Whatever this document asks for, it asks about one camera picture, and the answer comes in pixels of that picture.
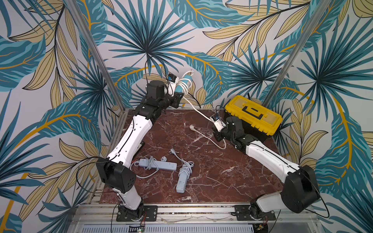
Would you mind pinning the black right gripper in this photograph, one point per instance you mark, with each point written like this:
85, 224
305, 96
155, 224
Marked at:
218, 136

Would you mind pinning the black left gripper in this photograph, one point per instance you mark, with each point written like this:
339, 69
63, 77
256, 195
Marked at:
176, 99

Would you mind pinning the teal power strip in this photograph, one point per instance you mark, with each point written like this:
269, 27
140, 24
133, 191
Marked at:
184, 84

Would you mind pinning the grey power strip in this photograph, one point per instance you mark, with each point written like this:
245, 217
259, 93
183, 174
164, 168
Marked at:
183, 176
149, 164

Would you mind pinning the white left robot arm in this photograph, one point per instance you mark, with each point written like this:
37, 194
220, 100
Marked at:
114, 171

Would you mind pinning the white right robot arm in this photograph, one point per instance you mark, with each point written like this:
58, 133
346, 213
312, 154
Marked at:
300, 189

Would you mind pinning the yellow black toolbox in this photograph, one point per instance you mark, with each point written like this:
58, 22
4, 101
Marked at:
257, 120

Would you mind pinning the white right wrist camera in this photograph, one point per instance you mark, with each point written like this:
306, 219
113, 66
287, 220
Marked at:
218, 123

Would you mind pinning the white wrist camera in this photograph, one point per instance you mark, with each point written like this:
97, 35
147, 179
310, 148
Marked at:
218, 123
172, 83

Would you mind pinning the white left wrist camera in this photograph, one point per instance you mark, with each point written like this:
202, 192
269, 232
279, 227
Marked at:
172, 83

